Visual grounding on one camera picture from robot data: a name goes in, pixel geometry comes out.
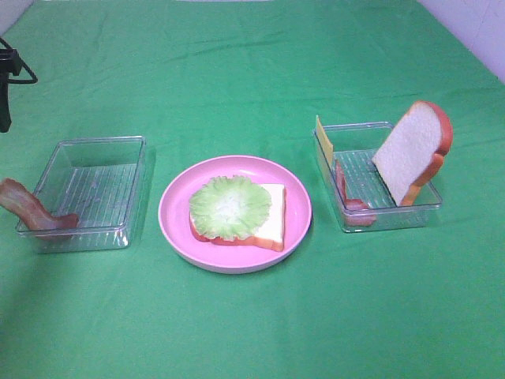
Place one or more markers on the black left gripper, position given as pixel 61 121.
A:
pixel 10 64

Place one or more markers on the bacon strip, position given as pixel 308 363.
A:
pixel 351 204
pixel 16 199

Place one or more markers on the green lettuce leaf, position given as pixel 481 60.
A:
pixel 229 208

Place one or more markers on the bread slice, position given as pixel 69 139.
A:
pixel 270 235
pixel 414 151

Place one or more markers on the yellow cheese slice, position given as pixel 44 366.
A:
pixel 325 151

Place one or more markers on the left clear plastic tray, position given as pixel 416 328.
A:
pixel 100 180

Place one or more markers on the clear plastic tray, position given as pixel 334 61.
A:
pixel 100 180
pixel 354 145

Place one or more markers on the pink round plate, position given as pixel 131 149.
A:
pixel 173 214

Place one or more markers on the right clear plastic tray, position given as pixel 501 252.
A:
pixel 354 145

